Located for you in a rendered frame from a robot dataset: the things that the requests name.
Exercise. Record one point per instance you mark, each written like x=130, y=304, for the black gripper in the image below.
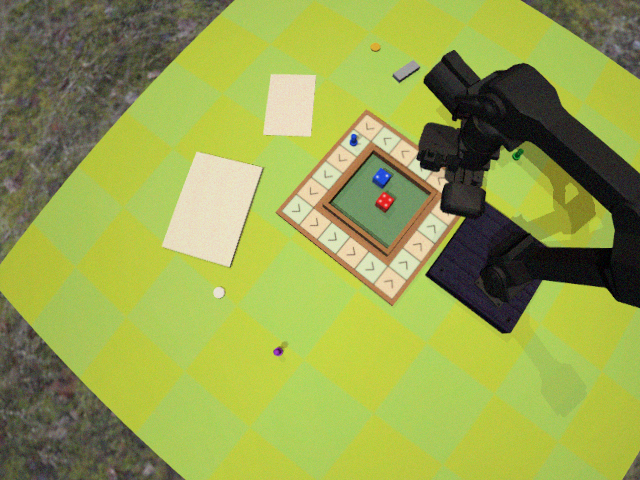
x=462, y=196

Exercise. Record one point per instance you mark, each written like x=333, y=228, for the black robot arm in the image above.
x=512, y=106

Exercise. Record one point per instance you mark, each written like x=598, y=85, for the blue die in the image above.
x=381, y=178

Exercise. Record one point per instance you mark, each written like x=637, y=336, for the red die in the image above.
x=384, y=202

